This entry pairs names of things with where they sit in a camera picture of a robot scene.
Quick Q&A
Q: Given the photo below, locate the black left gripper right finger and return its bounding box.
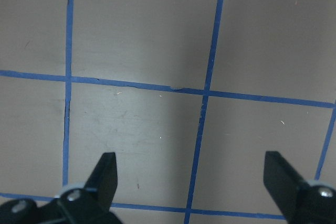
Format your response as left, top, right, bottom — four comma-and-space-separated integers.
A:
263, 151, 335, 223

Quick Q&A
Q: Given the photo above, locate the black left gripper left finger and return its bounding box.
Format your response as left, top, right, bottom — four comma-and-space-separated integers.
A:
1, 152, 122, 223

